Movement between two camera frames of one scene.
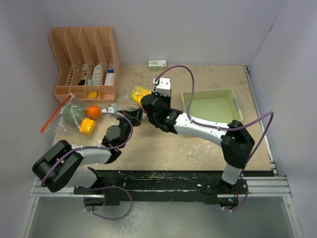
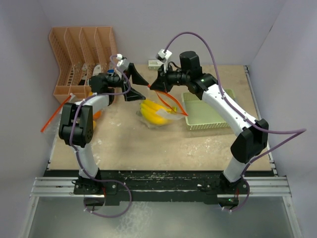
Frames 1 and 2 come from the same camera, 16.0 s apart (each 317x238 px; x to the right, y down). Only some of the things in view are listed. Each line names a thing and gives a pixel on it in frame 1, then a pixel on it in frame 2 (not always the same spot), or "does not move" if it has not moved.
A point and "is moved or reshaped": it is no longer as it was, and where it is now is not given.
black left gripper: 135,116 → 136,78
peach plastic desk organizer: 88,58 does not move
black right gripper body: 165,100 → 179,77
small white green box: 157,64 does not move
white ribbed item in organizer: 96,75 does not move
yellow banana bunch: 138,93 is moved or reshaped
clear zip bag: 125,101 is moved or reshaped
